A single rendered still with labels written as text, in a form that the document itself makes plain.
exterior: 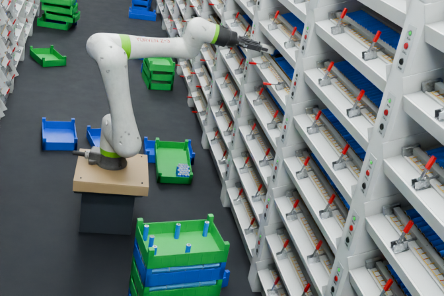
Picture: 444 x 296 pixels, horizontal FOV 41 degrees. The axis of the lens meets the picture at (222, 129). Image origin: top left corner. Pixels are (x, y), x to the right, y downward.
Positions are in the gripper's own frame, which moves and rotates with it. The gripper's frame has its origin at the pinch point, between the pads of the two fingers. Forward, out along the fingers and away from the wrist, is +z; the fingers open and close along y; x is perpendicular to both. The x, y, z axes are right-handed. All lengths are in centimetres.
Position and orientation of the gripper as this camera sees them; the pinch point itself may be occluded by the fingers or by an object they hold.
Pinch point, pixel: (266, 49)
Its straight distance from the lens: 282.4
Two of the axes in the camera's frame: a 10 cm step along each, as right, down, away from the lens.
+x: -3.2, 8.8, 3.6
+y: -2.0, -4.3, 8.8
